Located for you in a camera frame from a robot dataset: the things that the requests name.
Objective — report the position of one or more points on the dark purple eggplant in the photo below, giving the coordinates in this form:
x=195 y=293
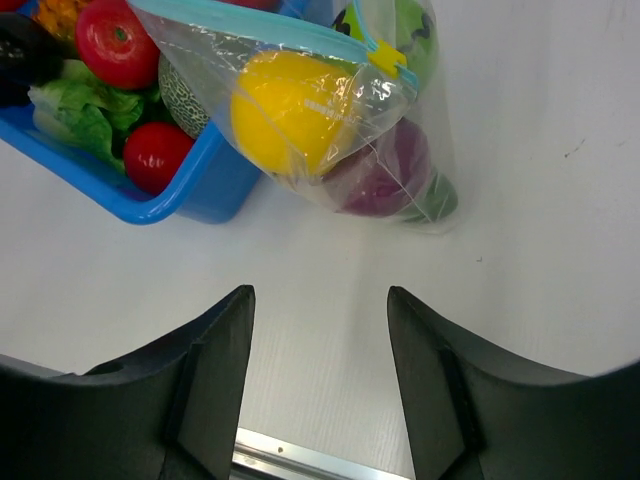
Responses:
x=30 y=56

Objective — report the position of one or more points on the small red tomato front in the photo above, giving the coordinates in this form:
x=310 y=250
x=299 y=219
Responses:
x=153 y=153

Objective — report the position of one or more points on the clear zip top bag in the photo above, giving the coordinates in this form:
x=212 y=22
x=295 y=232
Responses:
x=210 y=42

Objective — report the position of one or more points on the green lettuce leaf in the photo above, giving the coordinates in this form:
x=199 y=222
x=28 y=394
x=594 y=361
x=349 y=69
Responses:
x=79 y=110

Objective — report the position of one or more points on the aluminium mounting rail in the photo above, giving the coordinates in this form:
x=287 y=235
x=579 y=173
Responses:
x=338 y=455

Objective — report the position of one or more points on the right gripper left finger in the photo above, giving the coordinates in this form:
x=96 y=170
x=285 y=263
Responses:
x=168 y=410

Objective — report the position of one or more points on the striped green watermelon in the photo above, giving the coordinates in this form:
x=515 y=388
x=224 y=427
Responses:
x=409 y=26

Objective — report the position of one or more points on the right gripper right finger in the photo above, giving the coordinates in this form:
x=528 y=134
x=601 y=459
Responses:
x=474 y=410

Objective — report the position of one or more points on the red tomato centre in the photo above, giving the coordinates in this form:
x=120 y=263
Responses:
x=115 y=47

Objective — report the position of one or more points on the orange corn cob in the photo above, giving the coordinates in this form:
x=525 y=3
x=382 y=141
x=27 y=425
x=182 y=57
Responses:
x=59 y=17

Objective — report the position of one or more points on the yellow apple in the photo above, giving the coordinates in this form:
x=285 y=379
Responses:
x=293 y=114

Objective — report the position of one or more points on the netted cantaloupe melon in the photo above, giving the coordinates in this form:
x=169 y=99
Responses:
x=180 y=101

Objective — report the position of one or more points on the purple onion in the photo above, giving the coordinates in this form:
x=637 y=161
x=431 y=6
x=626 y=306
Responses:
x=383 y=177

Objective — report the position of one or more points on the blue plastic bin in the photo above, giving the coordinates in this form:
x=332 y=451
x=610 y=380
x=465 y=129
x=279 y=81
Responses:
x=211 y=185

